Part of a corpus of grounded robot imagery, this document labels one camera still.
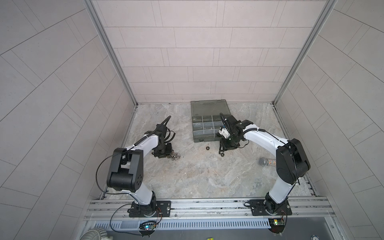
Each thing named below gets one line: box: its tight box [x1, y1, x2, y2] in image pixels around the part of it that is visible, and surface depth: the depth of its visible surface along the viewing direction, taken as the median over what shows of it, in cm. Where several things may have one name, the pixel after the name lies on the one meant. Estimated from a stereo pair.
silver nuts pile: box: [170, 152, 181, 161], surface depth 89 cm
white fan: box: [79, 227, 108, 240], surface depth 62 cm
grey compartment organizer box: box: [190, 99, 231, 143], surface depth 114 cm
